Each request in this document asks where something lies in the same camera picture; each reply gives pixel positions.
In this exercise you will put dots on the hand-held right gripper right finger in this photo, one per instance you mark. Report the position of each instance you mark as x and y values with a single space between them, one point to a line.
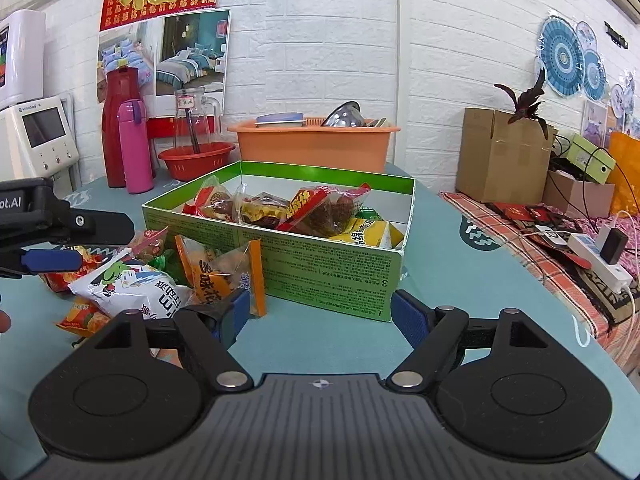
410 317

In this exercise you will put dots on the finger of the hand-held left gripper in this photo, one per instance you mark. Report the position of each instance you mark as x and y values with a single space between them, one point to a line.
52 261
100 227

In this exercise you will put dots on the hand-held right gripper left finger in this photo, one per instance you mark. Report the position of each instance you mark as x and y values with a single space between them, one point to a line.
235 315

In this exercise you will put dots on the orange red snack packet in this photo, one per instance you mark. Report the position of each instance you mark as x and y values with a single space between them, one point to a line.
65 282

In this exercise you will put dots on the orange clear snack packet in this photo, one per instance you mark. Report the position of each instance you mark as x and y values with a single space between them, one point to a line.
210 270

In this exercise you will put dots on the white green snack packet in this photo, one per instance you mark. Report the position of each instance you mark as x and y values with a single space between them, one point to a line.
130 285

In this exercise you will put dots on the yellow snack packet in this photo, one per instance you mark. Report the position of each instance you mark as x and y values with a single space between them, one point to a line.
365 235

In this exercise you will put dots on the green cardboard box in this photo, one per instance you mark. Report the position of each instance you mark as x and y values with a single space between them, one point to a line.
325 270

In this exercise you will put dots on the person's left hand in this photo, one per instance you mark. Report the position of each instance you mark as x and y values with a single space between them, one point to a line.
4 322

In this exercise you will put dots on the small red snack packet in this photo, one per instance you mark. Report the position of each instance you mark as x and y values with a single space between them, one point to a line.
147 245

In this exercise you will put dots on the orange fruit-print snack packet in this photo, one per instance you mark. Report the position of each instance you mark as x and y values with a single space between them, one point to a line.
82 320

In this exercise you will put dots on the green candy wrapper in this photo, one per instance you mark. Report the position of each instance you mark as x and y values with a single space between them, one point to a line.
369 214
162 265

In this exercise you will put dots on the pink bottle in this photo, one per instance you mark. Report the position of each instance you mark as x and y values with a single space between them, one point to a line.
136 150

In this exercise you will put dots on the white screen device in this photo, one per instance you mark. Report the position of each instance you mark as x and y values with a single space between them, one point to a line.
40 135

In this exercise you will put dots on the red thermos jug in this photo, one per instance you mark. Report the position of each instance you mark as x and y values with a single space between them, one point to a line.
111 125

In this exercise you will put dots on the dark clear snack packet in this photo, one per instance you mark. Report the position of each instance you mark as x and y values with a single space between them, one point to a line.
262 210

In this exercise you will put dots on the red brown snack packet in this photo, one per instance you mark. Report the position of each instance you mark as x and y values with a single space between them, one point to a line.
215 202

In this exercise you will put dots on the red plastic basket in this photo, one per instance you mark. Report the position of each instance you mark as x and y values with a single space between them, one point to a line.
200 162

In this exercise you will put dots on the dark long stirrer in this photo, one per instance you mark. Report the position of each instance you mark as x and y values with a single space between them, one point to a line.
193 132

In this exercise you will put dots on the red yellow dried-fruit packet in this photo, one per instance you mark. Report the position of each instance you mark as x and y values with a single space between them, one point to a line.
320 210

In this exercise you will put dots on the glass pitcher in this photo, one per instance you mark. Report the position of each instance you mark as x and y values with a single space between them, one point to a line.
192 120

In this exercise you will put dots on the red envelopes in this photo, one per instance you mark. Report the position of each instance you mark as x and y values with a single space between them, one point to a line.
520 215

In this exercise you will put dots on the red plaid cloth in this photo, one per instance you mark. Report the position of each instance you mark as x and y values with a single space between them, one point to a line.
565 280

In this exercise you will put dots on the large cardboard box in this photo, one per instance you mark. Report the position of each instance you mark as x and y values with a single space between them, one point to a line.
500 160

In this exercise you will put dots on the orange plastic basin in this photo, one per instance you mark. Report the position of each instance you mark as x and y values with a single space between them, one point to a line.
315 150

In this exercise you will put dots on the white power strip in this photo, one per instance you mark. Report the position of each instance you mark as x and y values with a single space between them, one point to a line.
590 255

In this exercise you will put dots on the round tin blue lid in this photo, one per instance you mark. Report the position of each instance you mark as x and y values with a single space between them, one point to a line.
280 120

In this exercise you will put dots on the small cardboard box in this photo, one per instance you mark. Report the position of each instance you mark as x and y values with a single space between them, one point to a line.
575 197

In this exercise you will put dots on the black charger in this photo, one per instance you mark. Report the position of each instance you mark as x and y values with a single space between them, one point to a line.
614 245

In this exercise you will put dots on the green shoe box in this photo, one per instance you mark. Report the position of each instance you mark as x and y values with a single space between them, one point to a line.
590 157

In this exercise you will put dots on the dark purple plant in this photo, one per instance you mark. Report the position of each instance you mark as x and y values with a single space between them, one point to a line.
525 102

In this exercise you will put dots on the orange bag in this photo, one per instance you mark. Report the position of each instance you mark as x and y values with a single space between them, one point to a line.
625 175

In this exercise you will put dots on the large blue paper fan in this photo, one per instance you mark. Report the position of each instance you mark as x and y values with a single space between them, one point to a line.
560 55

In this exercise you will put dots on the medium blue paper fan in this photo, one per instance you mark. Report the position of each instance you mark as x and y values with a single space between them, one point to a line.
594 75

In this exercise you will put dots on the black wall hook rack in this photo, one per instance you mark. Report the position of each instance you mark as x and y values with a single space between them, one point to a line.
616 35

